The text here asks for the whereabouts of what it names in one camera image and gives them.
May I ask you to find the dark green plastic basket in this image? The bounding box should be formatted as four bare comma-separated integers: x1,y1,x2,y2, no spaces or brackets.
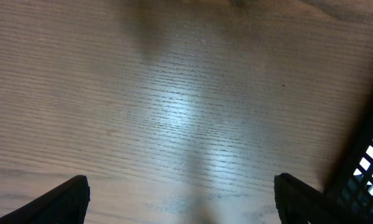
324,102,373,223

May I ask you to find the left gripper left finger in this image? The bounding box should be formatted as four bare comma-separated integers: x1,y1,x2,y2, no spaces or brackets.
0,175,90,224

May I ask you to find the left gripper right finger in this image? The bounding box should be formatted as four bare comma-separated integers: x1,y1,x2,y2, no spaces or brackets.
274,173,357,224

